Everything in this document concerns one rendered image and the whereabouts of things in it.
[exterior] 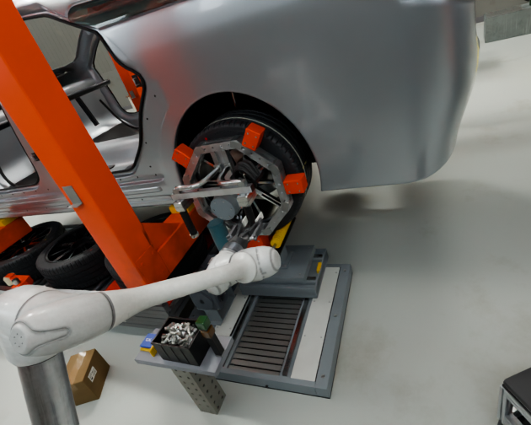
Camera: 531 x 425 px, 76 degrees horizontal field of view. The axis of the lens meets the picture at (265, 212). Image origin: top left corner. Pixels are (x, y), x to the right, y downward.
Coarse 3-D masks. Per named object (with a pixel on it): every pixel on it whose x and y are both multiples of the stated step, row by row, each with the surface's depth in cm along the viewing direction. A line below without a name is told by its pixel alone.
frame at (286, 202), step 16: (208, 144) 159; (224, 144) 156; (240, 144) 153; (192, 160) 168; (256, 160) 156; (272, 160) 158; (192, 176) 176; (208, 208) 188; (288, 208) 165; (272, 224) 175
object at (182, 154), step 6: (180, 144) 171; (174, 150) 167; (180, 150) 168; (186, 150) 170; (192, 150) 172; (174, 156) 170; (180, 156) 168; (186, 156) 167; (180, 162) 170; (186, 162) 169
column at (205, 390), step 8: (176, 376) 156; (184, 376) 154; (192, 376) 152; (200, 376) 157; (208, 376) 163; (184, 384) 159; (192, 384) 156; (200, 384) 156; (208, 384) 162; (216, 384) 168; (192, 392) 161; (200, 392) 158; (208, 392) 162; (216, 392) 167; (200, 400) 163; (208, 400) 161; (216, 400) 167; (200, 408) 170; (208, 408) 166; (216, 408) 166
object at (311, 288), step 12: (324, 252) 219; (312, 264) 217; (324, 264) 217; (312, 276) 205; (240, 288) 217; (252, 288) 213; (264, 288) 209; (276, 288) 206; (288, 288) 202; (300, 288) 199; (312, 288) 196
